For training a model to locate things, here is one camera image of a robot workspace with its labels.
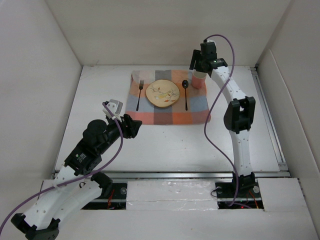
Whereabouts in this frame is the beige floral ceramic plate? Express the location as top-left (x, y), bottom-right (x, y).
top-left (145, 79), bottom-right (180, 108)

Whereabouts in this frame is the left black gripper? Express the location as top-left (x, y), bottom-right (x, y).
top-left (98, 113), bottom-right (142, 154)

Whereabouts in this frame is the checkered orange blue cloth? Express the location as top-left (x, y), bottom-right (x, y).
top-left (125, 69), bottom-right (209, 125)

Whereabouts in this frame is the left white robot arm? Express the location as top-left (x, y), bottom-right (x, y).
top-left (10, 114), bottom-right (142, 240)

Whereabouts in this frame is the aluminium right side rail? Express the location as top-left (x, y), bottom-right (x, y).
top-left (250, 67), bottom-right (289, 172)

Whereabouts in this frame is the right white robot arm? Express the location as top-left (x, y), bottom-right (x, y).
top-left (189, 40), bottom-right (256, 197)

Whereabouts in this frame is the pink ceramic cup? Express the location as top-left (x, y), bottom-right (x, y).
top-left (191, 70), bottom-right (207, 89)

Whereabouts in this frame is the black metal spoon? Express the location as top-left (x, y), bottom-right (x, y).
top-left (182, 79), bottom-right (189, 111)

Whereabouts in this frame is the black metal fork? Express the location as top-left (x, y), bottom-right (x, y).
top-left (135, 80), bottom-right (144, 111)

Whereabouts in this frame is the aluminium rail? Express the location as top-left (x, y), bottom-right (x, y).
top-left (250, 67), bottom-right (289, 172)
top-left (92, 170), bottom-right (291, 180)

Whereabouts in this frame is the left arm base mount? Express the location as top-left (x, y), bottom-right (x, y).
top-left (82, 182), bottom-right (128, 210)

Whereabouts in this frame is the aluminium front rail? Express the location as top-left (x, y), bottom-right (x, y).
top-left (92, 170), bottom-right (291, 180)

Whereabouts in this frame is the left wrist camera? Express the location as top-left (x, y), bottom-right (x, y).
top-left (102, 99), bottom-right (123, 122)

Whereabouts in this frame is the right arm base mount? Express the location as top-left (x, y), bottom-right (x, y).
top-left (210, 182), bottom-right (264, 210)

